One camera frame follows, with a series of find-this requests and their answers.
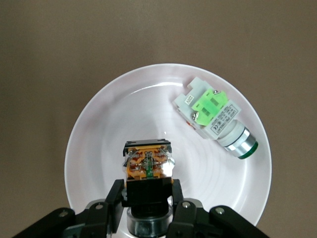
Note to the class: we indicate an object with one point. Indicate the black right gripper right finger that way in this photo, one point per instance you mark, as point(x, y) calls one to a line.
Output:
point(188, 218)

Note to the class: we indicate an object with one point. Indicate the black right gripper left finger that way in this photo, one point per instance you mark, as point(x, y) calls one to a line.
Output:
point(99, 218)

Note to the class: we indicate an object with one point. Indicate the orange and black push-button switch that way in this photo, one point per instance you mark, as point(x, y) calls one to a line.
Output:
point(148, 163)

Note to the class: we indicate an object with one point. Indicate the pink round plate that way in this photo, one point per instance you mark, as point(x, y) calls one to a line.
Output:
point(123, 111)

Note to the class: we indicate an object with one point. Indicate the brown table mat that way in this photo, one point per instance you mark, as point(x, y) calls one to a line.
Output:
point(37, 74)

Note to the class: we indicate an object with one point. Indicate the green and white push-button switch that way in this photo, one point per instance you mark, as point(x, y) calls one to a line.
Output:
point(213, 109)

